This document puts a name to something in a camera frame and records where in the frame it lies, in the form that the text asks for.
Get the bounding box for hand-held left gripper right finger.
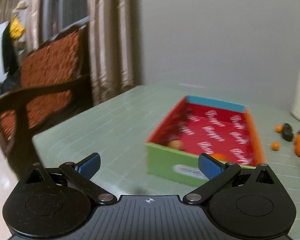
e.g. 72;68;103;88
183;153;278;205

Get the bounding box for beige satin curtain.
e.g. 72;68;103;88
87;0;136;107
27;0;50;52

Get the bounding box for beige hat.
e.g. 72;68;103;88
12;1;28;12

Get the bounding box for green grid table mat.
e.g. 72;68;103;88
32;85;300;240

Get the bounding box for window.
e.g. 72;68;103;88
41;0;90;44

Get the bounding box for yellow bag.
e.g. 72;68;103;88
9;16;26;40

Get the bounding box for small orange tangerine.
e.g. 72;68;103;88
210;153;229;162

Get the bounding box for pale orange round fruit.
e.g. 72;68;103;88
168;140;183;150

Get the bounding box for wooden chair with orange cushion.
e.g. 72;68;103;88
0;21;93;180

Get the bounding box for black hanging clothes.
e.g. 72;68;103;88
1;22;20;77

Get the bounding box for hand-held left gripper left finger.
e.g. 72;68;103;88
24;152;117;205

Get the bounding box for dark oblong fruit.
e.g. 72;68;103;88
282;123;294;142

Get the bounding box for colourful cardboard box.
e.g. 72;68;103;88
144;95;267;187

